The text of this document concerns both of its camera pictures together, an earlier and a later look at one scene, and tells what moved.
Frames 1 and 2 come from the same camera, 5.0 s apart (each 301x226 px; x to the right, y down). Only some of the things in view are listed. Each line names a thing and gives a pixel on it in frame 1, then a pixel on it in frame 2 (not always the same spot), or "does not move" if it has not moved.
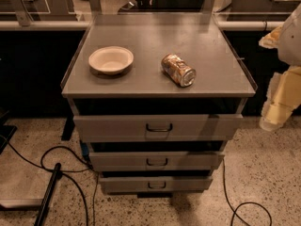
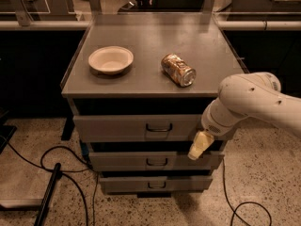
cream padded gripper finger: (283, 98) -> (201, 141)
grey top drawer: (157, 128) does not move
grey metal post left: (22, 11) does not move
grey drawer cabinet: (157, 95) does not move
